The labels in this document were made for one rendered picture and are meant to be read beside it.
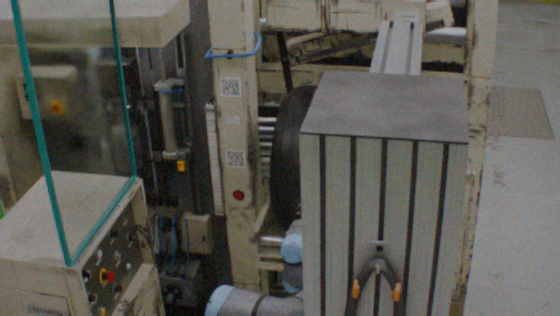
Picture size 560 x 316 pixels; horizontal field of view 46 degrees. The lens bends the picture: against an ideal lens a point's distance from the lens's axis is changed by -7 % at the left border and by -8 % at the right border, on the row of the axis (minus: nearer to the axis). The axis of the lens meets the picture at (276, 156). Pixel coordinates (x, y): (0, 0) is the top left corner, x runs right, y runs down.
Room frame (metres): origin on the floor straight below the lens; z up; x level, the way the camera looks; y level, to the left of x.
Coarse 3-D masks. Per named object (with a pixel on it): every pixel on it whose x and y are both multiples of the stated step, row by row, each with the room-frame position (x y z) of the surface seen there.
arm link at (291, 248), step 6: (294, 228) 1.76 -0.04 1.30; (300, 228) 1.76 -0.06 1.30; (288, 234) 1.73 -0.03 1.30; (294, 234) 1.72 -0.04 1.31; (300, 234) 1.72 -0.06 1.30; (288, 240) 1.69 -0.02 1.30; (294, 240) 1.69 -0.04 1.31; (300, 240) 1.69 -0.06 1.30; (282, 246) 1.68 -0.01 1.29; (288, 246) 1.67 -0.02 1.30; (294, 246) 1.67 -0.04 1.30; (300, 246) 1.67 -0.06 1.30; (282, 252) 1.68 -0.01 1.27; (288, 252) 1.67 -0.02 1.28; (294, 252) 1.67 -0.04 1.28; (300, 252) 1.66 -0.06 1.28; (288, 258) 1.67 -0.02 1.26; (294, 258) 1.67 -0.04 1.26; (300, 258) 1.66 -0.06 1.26
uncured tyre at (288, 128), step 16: (288, 96) 2.38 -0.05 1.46; (304, 96) 2.35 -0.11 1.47; (288, 112) 2.28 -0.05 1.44; (304, 112) 2.26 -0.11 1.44; (288, 128) 2.22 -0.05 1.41; (272, 144) 2.22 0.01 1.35; (288, 144) 2.18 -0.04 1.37; (272, 160) 2.18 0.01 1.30; (288, 160) 2.14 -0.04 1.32; (272, 176) 2.16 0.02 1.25; (288, 176) 2.12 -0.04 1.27; (272, 192) 2.15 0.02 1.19; (288, 192) 2.11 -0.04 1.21; (272, 208) 2.17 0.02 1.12; (288, 208) 2.11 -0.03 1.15; (288, 224) 2.13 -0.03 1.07
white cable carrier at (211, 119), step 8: (208, 112) 2.40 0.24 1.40; (208, 120) 2.40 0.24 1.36; (216, 120) 2.41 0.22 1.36; (208, 128) 2.40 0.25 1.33; (216, 128) 2.41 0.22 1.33; (208, 136) 2.40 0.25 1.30; (216, 136) 2.41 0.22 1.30; (216, 144) 2.40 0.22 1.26; (216, 152) 2.39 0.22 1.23; (216, 160) 2.39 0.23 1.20; (216, 168) 2.39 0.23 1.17; (216, 176) 2.39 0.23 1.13; (216, 184) 2.40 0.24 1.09; (216, 192) 2.40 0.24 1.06; (216, 200) 2.40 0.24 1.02; (216, 208) 2.40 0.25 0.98
